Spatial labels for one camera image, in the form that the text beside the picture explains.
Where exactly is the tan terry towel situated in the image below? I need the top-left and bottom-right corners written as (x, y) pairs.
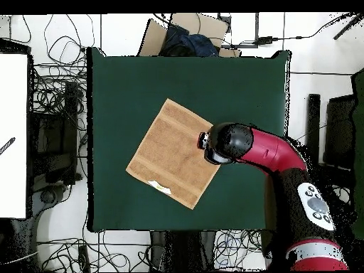
top-left (125, 98), bottom-right (222, 210)

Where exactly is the dark green table cloth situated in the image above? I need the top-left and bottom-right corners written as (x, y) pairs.
top-left (86, 46), bottom-right (291, 232)

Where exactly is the dark blue clothing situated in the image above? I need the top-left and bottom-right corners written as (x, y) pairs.
top-left (159, 23), bottom-right (220, 58)

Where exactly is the brown cardboard box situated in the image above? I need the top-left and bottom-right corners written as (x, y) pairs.
top-left (137, 12), bottom-right (241, 58)

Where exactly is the black office chair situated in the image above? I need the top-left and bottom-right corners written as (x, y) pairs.
top-left (304, 93), bottom-right (358, 228)
top-left (26, 80), bottom-right (85, 211)

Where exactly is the black tripod leg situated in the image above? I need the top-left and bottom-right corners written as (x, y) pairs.
top-left (333, 12), bottom-right (364, 41)

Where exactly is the white board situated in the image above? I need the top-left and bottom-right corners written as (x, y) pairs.
top-left (0, 53), bottom-right (29, 219)

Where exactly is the black striped rod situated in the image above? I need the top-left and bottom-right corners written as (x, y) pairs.
top-left (0, 136), bottom-right (16, 156)

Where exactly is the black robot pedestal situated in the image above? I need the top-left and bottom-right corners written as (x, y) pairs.
top-left (150, 230), bottom-right (217, 272)

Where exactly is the black cable bundle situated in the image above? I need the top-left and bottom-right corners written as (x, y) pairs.
top-left (214, 228), bottom-right (268, 271)

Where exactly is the black floor cable heap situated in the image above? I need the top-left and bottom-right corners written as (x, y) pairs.
top-left (36, 230), bottom-right (151, 272)

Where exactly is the black cable tangle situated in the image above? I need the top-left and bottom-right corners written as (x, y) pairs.
top-left (28, 14), bottom-right (96, 132)

